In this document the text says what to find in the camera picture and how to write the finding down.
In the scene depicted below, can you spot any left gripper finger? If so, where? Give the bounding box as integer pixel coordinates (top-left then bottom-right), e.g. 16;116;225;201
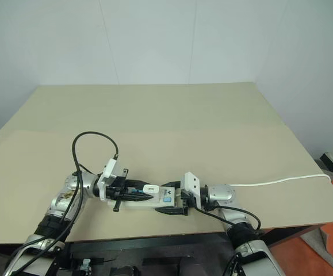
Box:
119;191;155;202
125;179;150;190

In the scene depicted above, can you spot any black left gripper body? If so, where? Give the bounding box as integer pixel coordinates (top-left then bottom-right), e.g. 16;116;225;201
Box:
106;168;133;213

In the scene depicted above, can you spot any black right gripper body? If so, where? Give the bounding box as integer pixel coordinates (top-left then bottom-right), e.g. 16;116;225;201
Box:
174;187;199;216

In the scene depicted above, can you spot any white power strip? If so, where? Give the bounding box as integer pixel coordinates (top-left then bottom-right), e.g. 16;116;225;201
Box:
116;185;183;210

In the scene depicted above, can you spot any white charger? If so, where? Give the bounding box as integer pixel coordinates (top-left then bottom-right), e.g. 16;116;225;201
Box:
143;185;160;197

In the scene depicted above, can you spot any silver metal clamp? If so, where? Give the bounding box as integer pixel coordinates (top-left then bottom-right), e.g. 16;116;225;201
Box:
78;258;93;273

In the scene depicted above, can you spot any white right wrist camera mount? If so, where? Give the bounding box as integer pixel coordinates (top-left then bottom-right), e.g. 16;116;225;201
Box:
182;171;202;206

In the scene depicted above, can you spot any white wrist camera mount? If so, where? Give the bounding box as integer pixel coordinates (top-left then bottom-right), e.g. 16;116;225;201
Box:
97;158;124;201
182;171;202;206

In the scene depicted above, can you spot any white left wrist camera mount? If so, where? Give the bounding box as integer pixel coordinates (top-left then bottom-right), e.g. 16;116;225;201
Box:
97;158;124;201

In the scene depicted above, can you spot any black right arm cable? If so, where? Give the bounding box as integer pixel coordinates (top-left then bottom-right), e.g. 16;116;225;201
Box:
192;200;263;232

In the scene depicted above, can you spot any white power strip cable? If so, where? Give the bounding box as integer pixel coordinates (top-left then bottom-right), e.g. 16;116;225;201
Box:
228;173;332;188

